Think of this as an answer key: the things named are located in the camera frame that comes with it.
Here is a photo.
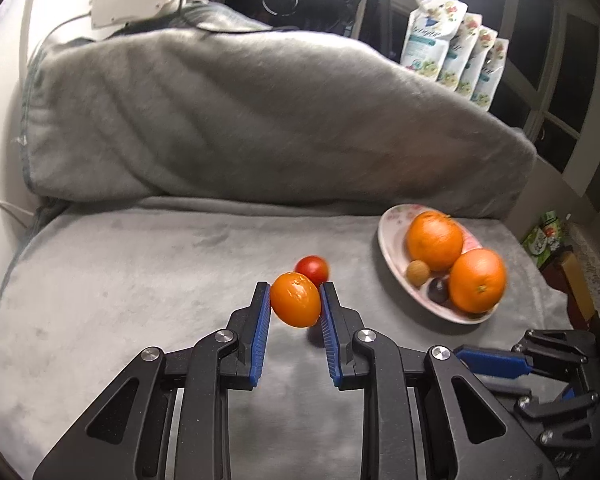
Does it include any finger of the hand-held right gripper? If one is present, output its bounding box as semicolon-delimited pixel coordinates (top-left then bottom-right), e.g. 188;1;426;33
515;387;600;448
452;327;600;378

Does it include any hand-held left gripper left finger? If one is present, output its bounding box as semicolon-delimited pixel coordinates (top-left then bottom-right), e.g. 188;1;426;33
32;281;272;480

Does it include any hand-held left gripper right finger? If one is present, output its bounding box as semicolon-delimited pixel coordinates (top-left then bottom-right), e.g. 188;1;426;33
319;281;561;480

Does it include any orange kumquat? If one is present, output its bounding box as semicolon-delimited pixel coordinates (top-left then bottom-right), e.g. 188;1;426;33
270;271;322;328

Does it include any small orange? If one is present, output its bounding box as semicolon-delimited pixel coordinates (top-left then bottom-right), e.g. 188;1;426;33
448;249;508;314

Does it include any dark purple passion fruit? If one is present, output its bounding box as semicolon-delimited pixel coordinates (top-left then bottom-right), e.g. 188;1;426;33
426;276;452;305

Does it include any brown longan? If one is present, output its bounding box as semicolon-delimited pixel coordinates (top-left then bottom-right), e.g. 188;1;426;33
406;259;431;288

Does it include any floral white plate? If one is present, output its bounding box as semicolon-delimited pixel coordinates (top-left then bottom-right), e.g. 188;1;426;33
377;203;506;325

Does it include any red tomato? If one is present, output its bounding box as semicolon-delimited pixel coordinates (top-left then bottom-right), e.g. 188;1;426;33
295;255;330;288

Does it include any yellow brown box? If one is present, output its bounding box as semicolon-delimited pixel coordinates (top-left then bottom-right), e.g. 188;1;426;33
540;250;598;331

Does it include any green packet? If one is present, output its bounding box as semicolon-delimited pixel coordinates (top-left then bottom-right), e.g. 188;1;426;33
522;210;573;266

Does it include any large orange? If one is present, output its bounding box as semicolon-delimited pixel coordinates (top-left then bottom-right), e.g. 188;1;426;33
405;211;465;272

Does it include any grey plush blanket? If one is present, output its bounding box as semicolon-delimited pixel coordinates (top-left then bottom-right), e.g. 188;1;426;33
0;195;581;480

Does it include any grey pillow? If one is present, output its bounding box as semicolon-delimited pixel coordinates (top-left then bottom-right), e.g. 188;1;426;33
17;25;538;221

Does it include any white refill pouch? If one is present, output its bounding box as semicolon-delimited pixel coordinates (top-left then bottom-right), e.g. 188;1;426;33
437;12;483;92
467;25;498;106
485;37;511;112
400;0;468;81

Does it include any black round device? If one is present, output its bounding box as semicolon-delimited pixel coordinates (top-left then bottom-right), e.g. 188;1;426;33
261;0;300;16

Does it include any black tripod stand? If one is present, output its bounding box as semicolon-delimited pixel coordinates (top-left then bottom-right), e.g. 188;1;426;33
332;0;396;56

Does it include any white plastic device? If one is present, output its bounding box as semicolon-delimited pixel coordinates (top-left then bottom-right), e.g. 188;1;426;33
89;0;183;28

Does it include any white cable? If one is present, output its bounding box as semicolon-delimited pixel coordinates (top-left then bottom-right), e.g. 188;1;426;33
0;195;36;217

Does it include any grey device cable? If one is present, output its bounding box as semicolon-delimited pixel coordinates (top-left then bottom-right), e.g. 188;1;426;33
27;12;96;76

